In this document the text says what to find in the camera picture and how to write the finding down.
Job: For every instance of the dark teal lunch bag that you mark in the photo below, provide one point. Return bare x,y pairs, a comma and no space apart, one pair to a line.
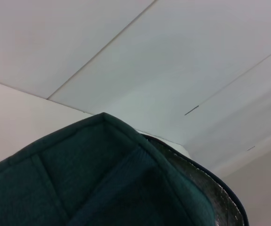
90,179

